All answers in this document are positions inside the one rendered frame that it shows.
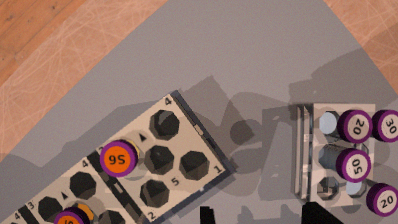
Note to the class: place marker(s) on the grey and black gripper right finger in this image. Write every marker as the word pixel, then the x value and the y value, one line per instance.
pixel 314 213

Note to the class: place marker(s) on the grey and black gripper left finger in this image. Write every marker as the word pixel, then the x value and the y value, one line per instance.
pixel 206 215

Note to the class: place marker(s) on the grey bench mat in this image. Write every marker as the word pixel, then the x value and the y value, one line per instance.
pixel 241 66

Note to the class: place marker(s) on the beige tube rack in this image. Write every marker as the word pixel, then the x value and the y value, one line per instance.
pixel 313 175

